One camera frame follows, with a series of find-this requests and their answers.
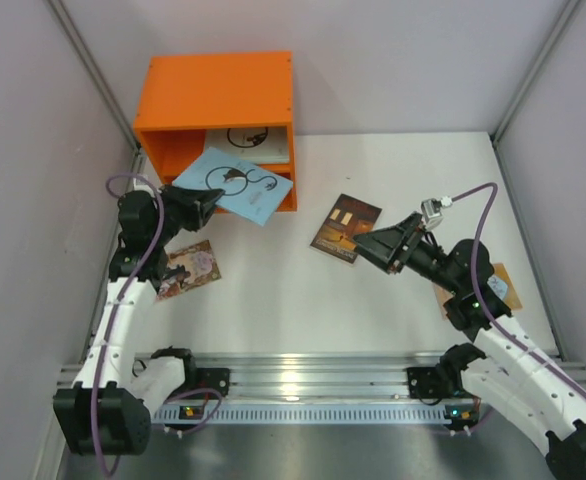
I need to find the slotted grey cable duct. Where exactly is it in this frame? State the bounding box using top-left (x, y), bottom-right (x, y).
top-left (152, 403), bottom-right (479, 426)

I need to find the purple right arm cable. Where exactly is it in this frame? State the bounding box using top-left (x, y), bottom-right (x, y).
top-left (450, 182), bottom-right (586, 436)

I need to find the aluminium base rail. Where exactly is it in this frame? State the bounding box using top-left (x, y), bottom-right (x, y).
top-left (55, 352), bottom-right (586, 401)

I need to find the right aluminium corner post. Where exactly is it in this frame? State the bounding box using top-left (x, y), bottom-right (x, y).
top-left (490, 0), bottom-right (586, 146)

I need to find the dark brown sunset book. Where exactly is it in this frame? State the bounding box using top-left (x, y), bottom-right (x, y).
top-left (310, 194), bottom-right (382, 265)

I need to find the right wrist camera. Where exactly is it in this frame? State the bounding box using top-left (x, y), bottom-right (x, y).
top-left (420, 196), bottom-right (453, 231)

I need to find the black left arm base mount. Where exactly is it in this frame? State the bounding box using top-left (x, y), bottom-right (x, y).
top-left (187, 367), bottom-right (231, 397)

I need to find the orange illustrated book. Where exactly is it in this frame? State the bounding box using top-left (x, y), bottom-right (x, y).
top-left (433, 263), bottom-right (523, 320)

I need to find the pink illustrated fairy-tale book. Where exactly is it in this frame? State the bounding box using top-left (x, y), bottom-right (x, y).
top-left (157, 240), bottom-right (221, 300)

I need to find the orange two-shelf cabinet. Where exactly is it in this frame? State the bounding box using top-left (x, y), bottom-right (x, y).
top-left (133, 51), bottom-right (296, 184)

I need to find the pale green Great Gatsby book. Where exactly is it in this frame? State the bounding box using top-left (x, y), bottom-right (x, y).
top-left (204, 127), bottom-right (289, 164)

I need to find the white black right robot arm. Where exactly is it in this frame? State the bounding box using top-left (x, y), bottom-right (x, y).
top-left (353, 212), bottom-right (586, 479)

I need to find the left aluminium corner post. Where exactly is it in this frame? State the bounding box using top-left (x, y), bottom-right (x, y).
top-left (44, 0), bottom-right (139, 151)

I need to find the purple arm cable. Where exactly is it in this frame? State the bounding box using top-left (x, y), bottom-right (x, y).
top-left (450, 182), bottom-right (586, 436)
top-left (92, 173), bottom-right (223, 476)

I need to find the light blue cat book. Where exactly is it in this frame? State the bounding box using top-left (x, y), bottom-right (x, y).
top-left (172, 147), bottom-right (293, 226)

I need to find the aluminium corner post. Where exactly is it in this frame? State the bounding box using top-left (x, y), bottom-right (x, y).
top-left (490, 0), bottom-right (586, 146)
top-left (44, 0), bottom-right (139, 151)

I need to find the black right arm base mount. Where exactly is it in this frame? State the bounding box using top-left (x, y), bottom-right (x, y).
top-left (406, 366), bottom-right (475, 404)

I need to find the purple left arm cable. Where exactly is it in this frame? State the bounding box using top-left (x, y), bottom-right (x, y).
top-left (92, 173), bottom-right (223, 476)

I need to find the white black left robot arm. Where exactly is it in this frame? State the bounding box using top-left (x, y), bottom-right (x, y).
top-left (53, 185), bottom-right (223, 458)

